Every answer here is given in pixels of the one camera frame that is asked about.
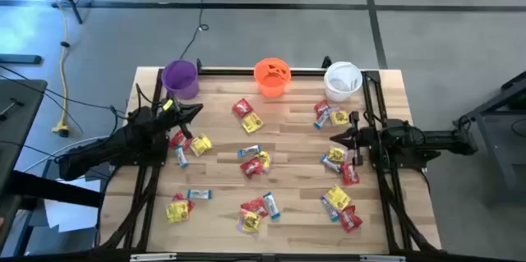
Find orange pumpkin face bucket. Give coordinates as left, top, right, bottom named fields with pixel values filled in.
left=253, top=57, right=293, bottom=99

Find purple plastic bucket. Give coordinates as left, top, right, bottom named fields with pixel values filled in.
left=160, top=59, right=201, bottom=101

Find black table beam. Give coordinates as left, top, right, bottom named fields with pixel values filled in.
left=0, top=169, right=104, bottom=209

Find white floor cable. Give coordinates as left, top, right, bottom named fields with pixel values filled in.
left=22, top=135, right=110, bottom=172

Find yellow candy packet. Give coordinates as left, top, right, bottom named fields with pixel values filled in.
left=328, top=108, right=350, bottom=127
left=241, top=112, right=265, bottom=135
left=165, top=200, right=190, bottom=224
left=323, top=184, right=352, bottom=213
left=189, top=132, right=214, bottom=157
left=236, top=208, right=263, bottom=236
left=327, top=145, right=350, bottom=164
left=254, top=150, right=272, bottom=174

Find dark grey table frame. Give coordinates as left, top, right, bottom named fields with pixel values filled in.
left=451, top=71, right=526, bottom=205

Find dark grey side table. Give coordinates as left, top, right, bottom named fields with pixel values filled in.
left=0, top=79, right=48, bottom=191

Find red Skittles candy packet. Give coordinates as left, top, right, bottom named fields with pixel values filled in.
left=232, top=98, right=254, bottom=118
left=314, top=99, right=331, bottom=117
left=240, top=197, right=270, bottom=219
left=168, top=129, right=193, bottom=152
left=340, top=162, right=361, bottom=186
left=239, top=157, right=264, bottom=180
left=172, top=191, right=196, bottom=214
left=337, top=205, right=364, bottom=234

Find yellow extension cable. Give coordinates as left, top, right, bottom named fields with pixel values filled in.
left=30, top=0, right=72, bottom=139

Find blue white candy bar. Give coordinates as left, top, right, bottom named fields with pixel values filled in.
left=186, top=189, right=213, bottom=200
left=314, top=110, right=331, bottom=131
left=174, top=145, right=190, bottom=169
left=262, top=191, right=282, bottom=221
left=320, top=195, right=340, bottom=223
left=237, top=144, right=262, bottom=159
left=320, top=154, right=344, bottom=174

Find black flat stand foot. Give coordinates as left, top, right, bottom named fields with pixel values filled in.
left=0, top=53, right=44, bottom=66

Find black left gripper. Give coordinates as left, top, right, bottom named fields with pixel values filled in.
left=157, top=97, right=205, bottom=140

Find white paper sheets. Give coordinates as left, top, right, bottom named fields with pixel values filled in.
left=43, top=166, right=103, bottom=234

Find silver metal bracket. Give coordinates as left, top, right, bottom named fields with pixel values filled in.
left=130, top=253, right=178, bottom=262
left=360, top=255, right=406, bottom=262

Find white plastic bucket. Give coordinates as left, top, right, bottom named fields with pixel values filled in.
left=323, top=61, right=364, bottom=103

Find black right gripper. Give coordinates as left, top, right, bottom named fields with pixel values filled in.
left=330, top=111, right=383, bottom=168

